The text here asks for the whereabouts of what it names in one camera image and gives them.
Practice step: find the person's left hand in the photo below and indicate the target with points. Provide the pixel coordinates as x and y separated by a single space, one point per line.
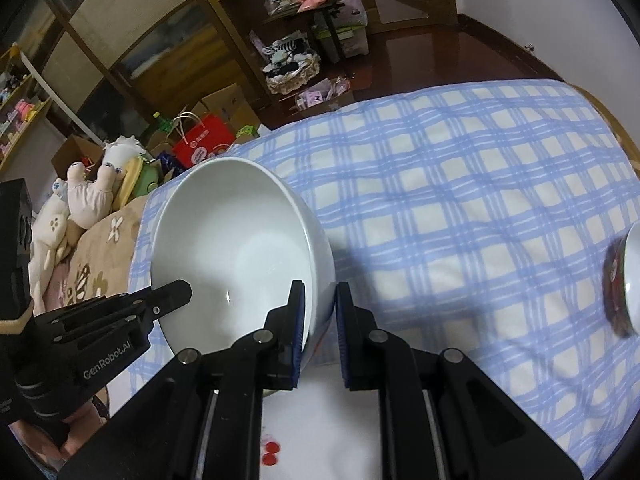
80 427

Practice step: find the white plush toy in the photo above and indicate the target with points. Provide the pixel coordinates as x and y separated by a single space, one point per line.
125 149

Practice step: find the white bowl with dark outside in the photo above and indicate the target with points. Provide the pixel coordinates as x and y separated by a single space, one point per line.
620 285

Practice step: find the white bowl with cartoon print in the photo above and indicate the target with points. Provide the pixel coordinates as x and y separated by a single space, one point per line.
225 220

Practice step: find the pile of pink packets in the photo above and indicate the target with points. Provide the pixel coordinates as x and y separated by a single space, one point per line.
320 94

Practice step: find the small white boxes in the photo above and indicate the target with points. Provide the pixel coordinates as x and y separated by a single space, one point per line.
282 0

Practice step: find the wooden side shelf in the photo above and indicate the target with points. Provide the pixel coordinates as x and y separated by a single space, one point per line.
25 116

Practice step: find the large white cherry plate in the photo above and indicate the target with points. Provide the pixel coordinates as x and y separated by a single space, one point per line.
320 420

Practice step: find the clear storage box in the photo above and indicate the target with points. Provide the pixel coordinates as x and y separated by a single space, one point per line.
352 40

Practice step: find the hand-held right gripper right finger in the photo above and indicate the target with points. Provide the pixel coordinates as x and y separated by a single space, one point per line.
341 335

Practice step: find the cream plush toy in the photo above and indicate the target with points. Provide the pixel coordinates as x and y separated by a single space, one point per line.
47 230

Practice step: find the red paper bag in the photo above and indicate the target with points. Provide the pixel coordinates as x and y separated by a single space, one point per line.
205 142

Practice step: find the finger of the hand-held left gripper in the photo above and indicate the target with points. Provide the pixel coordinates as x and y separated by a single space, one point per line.
160 297

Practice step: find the black stand table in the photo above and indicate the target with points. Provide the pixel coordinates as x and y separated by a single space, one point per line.
330 30

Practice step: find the wooden shelf unit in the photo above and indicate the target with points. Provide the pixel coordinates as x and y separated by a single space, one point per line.
235 55

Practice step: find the green bottle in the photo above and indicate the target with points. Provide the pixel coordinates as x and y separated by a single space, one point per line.
161 124

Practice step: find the cardboard box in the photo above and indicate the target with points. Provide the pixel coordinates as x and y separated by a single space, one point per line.
230 105
75 152

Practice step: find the green box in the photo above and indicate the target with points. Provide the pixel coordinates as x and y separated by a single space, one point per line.
247 134

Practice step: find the dark blue bag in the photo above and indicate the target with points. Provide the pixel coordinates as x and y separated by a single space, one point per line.
167 165

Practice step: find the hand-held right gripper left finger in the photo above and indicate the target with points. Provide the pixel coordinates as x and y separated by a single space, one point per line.
298 330

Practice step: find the blue plaid cloth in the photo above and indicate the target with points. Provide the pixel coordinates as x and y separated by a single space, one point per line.
450 185

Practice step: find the wooden wardrobe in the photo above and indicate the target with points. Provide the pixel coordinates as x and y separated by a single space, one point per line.
150 90

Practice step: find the basket of socks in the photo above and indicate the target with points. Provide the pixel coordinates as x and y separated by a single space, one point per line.
290 70

